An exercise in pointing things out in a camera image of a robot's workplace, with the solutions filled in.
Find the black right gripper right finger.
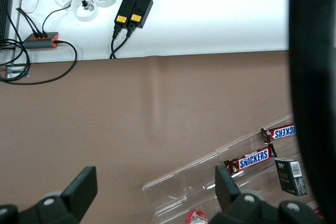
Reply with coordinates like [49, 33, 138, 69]
[208, 165, 324, 224]

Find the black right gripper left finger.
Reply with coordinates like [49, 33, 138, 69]
[0, 166, 98, 224]

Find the red capped can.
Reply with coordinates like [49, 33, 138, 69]
[185, 209, 209, 224]

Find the Snickers chocolate bar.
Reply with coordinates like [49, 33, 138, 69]
[260, 123, 297, 143]
[223, 143, 278, 177]

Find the clear acrylic step stand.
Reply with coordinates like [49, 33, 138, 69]
[142, 152, 226, 220]
[215, 113, 325, 224]

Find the small black box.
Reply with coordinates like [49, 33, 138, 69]
[274, 157, 308, 197]

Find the brown table mat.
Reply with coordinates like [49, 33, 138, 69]
[0, 50, 336, 224]

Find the grey orange USB hub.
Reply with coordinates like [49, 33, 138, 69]
[23, 31, 60, 50]

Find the black power adapter yellow label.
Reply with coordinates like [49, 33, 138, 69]
[114, 0, 138, 25]
[128, 0, 154, 29]

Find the small white adapter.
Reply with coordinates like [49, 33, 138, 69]
[53, 0, 74, 9]

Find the black finned device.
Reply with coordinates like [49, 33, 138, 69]
[0, 0, 14, 41]

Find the long black hub cable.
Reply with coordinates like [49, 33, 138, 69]
[0, 39, 79, 86]

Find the small metal bracket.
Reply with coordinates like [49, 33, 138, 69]
[5, 63, 30, 78]

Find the black looped cable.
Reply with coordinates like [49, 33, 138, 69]
[0, 8, 32, 81]

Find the thick black cable sleeve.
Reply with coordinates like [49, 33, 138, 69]
[288, 0, 336, 210]

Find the black hub plug cable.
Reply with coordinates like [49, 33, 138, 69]
[15, 7, 37, 39]
[41, 0, 93, 38]
[23, 11, 43, 39]

